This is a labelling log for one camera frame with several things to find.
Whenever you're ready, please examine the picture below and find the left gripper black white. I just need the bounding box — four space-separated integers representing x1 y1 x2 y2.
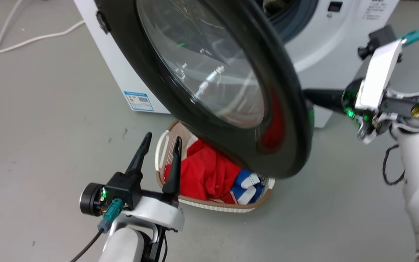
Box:
80 132 185 232

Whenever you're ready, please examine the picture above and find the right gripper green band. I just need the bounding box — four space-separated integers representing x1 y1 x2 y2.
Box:
303 39 407 145

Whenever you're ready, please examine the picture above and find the black round glass washer door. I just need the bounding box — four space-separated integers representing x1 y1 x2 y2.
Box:
94 0 315 179

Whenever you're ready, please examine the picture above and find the white front-load washing machine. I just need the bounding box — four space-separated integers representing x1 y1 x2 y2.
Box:
73 0 401 128

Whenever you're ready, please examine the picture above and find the white woven laundry basket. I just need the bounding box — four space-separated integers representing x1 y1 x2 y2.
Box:
154 120 276 214

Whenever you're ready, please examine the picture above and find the red garment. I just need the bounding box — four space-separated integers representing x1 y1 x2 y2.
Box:
164 138 243 205

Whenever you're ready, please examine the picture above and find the blue energy label sticker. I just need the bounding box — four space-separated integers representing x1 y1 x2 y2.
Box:
124 91 155 112

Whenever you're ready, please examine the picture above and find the blue and white garment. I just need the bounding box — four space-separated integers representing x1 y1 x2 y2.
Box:
230 169 265 205

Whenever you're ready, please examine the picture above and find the black cable with teal plug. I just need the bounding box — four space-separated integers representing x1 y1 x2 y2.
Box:
69 198 124 262

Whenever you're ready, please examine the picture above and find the thin black looped cable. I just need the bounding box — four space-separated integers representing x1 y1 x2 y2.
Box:
382 144 407 186

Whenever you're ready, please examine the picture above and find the thick white floor cable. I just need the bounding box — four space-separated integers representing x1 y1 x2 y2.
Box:
0 20 86 61

